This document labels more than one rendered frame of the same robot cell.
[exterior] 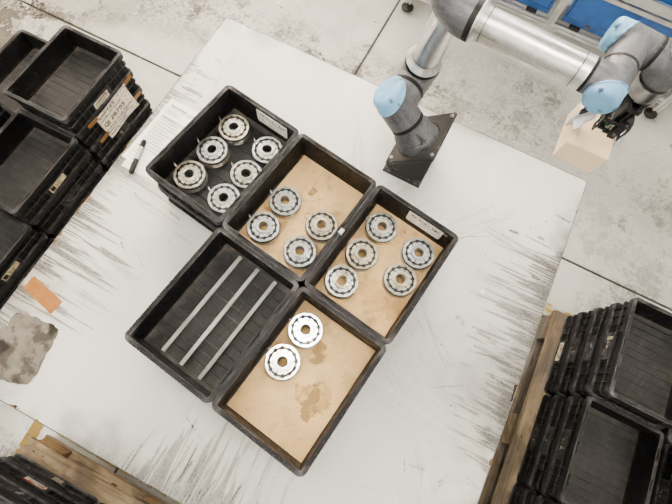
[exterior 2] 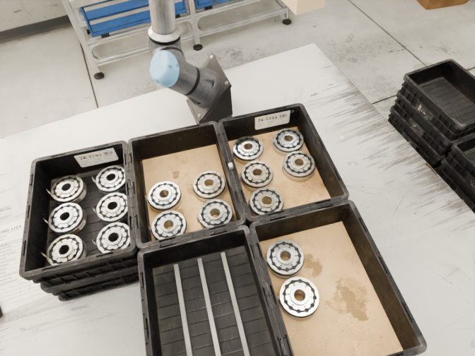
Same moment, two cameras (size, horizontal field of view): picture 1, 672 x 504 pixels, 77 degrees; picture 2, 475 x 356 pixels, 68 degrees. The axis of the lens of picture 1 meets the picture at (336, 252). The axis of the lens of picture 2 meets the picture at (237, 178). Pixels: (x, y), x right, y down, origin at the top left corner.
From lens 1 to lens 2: 0.48 m
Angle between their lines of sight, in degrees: 23
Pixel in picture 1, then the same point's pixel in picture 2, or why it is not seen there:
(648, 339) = (433, 92)
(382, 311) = (312, 194)
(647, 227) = (352, 66)
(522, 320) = (380, 129)
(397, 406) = (392, 250)
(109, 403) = not seen: outside the picture
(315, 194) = (179, 174)
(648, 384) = (463, 111)
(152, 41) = not seen: outside the picture
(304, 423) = (367, 321)
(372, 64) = not seen: hidden behind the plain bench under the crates
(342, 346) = (319, 241)
